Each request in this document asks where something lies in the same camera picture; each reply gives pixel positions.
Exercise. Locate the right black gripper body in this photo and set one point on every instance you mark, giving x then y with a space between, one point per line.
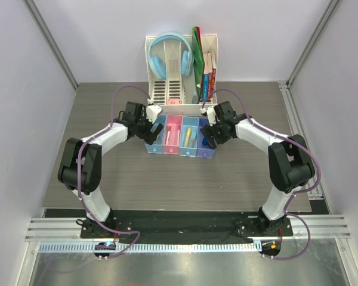
218 133

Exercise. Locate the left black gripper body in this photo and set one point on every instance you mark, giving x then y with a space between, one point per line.
144 132

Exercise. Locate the brown capped white marker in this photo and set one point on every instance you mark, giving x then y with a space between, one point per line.
168 135

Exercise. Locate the blue capped glue stick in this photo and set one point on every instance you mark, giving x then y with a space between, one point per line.
193 139

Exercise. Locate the pastel four-compartment organizer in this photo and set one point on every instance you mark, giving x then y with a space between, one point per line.
159 147

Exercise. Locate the yellow highlighter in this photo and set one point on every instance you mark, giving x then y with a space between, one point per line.
188 136

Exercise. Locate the pink marker pen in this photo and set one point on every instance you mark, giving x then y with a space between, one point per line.
177 135

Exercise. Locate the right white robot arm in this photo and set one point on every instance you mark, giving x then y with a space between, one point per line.
289 162

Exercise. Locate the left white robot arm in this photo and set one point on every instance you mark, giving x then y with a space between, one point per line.
81 165

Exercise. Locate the pink sticky note block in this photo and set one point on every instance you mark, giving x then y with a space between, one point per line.
173 101

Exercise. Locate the white desktop file rack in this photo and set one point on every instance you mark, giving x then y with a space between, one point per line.
173 87

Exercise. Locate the red books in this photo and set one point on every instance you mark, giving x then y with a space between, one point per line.
209 73

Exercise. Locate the blue headphones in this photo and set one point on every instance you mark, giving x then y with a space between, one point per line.
178 57

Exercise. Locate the green folder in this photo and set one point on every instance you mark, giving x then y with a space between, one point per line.
198 64

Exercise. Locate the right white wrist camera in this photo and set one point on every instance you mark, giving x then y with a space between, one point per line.
210 114

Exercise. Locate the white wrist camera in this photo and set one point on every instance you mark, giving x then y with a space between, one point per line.
210 114
152 111

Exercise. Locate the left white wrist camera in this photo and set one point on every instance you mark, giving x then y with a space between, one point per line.
152 111

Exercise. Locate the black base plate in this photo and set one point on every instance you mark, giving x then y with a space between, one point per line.
185 228

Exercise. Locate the white cable duct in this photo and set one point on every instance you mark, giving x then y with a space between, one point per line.
107 247

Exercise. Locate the aluminium frame rail left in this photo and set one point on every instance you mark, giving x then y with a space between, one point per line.
49 39

